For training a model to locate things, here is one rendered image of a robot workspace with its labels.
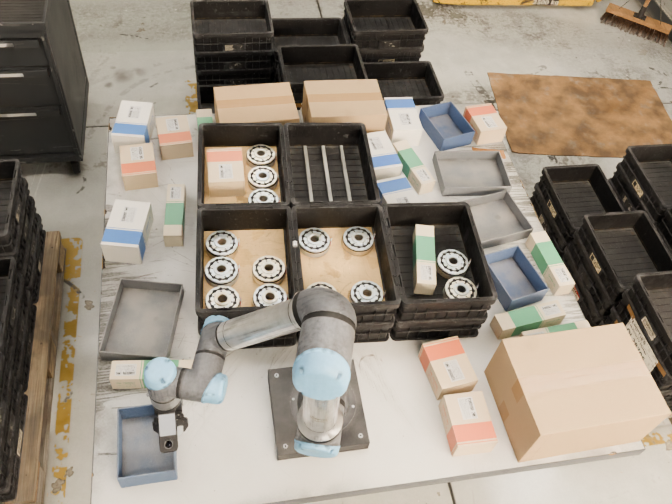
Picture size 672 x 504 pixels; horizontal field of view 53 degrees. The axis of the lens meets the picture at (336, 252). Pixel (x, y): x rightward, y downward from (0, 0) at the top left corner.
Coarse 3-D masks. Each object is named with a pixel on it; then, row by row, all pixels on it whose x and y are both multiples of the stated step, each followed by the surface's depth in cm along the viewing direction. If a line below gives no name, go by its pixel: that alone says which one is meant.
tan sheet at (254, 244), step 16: (240, 240) 219; (256, 240) 219; (272, 240) 220; (208, 256) 213; (240, 256) 215; (256, 256) 215; (240, 272) 211; (208, 288) 206; (240, 288) 207; (256, 288) 208
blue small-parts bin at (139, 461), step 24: (120, 408) 186; (144, 408) 188; (120, 432) 185; (144, 432) 189; (120, 456) 181; (144, 456) 185; (168, 456) 185; (120, 480) 175; (144, 480) 178; (168, 480) 181
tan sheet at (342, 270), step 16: (336, 240) 222; (304, 256) 217; (336, 256) 218; (352, 256) 219; (368, 256) 220; (304, 272) 213; (320, 272) 214; (336, 272) 214; (352, 272) 215; (368, 272) 216; (304, 288) 209; (336, 288) 210
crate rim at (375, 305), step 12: (336, 204) 219; (348, 204) 219; (360, 204) 220; (372, 204) 220; (384, 228) 215; (384, 240) 212; (300, 264) 202; (300, 276) 200; (300, 288) 197; (396, 288) 200; (396, 300) 198
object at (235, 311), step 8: (200, 208) 212; (208, 208) 213; (216, 208) 213; (224, 208) 213; (232, 208) 214; (240, 208) 214; (248, 208) 214; (256, 208) 215; (264, 208) 215; (272, 208) 215; (280, 208) 216; (288, 208) 216; (200, 216) 210; (288, 216) 214; (200, 224) 208; (288, 224) 212; (200, 232) 206; (200, 240) 204; (200, 248) 203; (200, 256) 201; (200, 264) 199; (296, 264) 202; (200, 272) 197; (296, 272) 200; (200, 280) 195; (296, 280) 199; (200, 288) 194; (296, 288) 197; (200, 296) 192; (200, 312) 189; (208, 312) 189; (216, 312) 189; (224, 312) 190; (232, 312) 190; (240, 312) 191; (248, 312) 191
